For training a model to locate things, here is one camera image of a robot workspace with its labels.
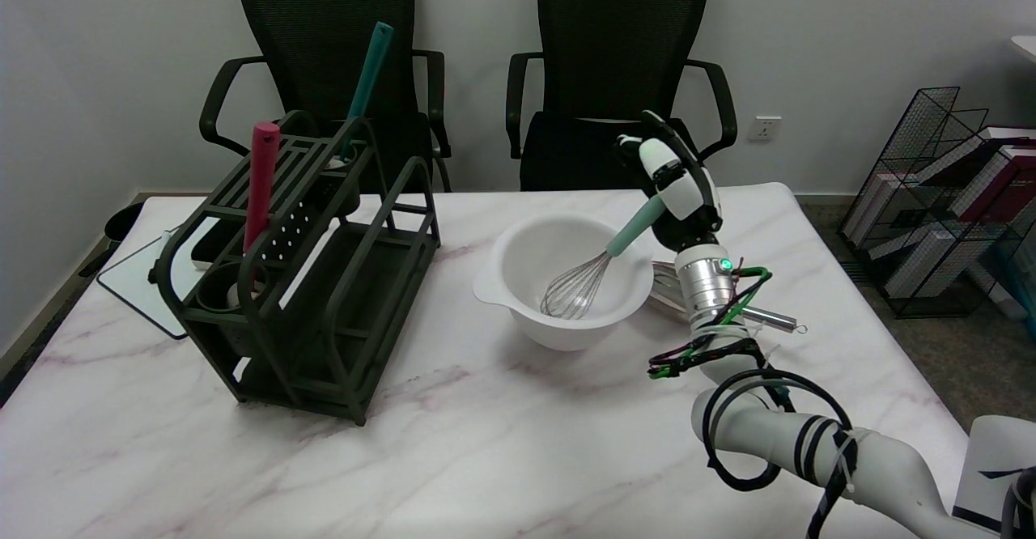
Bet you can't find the white plastic mixing bowl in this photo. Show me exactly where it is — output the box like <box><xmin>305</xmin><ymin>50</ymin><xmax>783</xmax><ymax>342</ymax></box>
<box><xmin>473</xmin><ymin>210</ymin><xmax>655</xmax><ymax>352</ymax></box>

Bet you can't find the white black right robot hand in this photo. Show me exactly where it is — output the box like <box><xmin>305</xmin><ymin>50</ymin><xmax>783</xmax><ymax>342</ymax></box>
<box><xmin>613</xmin><ymin>110</ymin><xmax>724</xmax><ymax>253</ymax></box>

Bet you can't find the red utensil handle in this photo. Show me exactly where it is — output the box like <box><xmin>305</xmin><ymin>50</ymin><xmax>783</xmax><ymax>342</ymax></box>
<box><xmin>243</xmin><ymin>121</ymin><xmax>282</xmax><ymax>255</ymax></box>

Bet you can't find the white book stack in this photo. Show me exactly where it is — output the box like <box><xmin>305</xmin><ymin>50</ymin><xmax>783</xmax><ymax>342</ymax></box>
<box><xmin>882</xmin><ymin>226</ymin><xmax>1008</xmax><ymax>299</ymax></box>

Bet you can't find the green robot cable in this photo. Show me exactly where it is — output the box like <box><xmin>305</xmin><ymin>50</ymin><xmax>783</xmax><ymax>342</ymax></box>
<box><xmin>647</xmin><ymin>266</ymin><xmax>774</xmax><ymax>380</ymax></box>

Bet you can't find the white robot torso cover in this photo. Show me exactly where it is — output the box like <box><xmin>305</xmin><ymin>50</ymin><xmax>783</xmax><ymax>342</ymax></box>
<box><xmin>953</xmin><ymin>414</ymin><xmax>1036</xmax><ymax>534</ymax></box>

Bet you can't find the wire whisk mint green handle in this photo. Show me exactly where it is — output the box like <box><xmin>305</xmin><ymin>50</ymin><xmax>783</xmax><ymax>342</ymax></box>
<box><xmin>540</xmin><ymin>197</ymin><xmax>669</xmax><ymax>320</ymax></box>

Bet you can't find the white board with black rim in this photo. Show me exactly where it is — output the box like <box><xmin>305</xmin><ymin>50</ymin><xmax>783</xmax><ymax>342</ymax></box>
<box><xmin>97</xmin><ymin>199</ymin><xmax>213</xmax><ymax>340</ymax></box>

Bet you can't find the teal utensil handle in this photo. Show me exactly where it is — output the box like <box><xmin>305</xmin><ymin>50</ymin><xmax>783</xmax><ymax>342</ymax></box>
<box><xmin>338</xmin><ymin>22</ymin><xmax>395</xmax><ymax>159</ymax></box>

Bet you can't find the black wire mesh rack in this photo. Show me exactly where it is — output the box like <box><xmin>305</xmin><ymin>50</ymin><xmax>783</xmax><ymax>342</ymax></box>
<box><xmin>839</xmin><ymin>86</ymin><xmax>1036</xmax><ymax>320</ymax></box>

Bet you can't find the black mesh office chair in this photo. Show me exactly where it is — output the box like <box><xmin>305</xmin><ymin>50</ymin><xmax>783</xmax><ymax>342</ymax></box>
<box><xmin>506</xmin><ymin>0</ymin><xmax>738</xmax><ymax>192</ymax></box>
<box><xmin>199</xmin><ymin>0</ymin><xmax>452</xmax><ymax>193</ymax></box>

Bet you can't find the dark green dish rack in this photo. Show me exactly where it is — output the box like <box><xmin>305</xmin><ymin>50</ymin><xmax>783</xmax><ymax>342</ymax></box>
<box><xmin>148</xmin><ymin>110</ymin><xmax>442</xmax><ymax>427</ymax></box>

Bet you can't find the dark red book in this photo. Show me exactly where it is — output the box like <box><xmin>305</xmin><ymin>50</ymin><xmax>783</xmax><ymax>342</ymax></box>
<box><xmin>957</xmin><ymin>142</ymin><xmax>1036</xmax><ymax>226</ymax></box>

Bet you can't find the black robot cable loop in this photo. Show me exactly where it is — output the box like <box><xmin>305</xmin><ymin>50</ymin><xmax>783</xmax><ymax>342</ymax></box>
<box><xmin>701</xmin><ymin>368</ymin><xmax>856</xmax><ymax>492</ymax></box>

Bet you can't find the black waste bin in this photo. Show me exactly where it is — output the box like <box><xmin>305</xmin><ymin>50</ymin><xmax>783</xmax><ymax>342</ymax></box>
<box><xmin>79</xmin><ymin>202</ymin><xmax>146</xmax><ymax>278</ymax></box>

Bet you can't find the stainless steel scoop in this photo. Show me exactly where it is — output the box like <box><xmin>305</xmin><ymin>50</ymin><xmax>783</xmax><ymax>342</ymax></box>
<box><xmin>650</xmin><ymin>261</ymin><xmax>809</xmax><ymax>336</ymax></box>

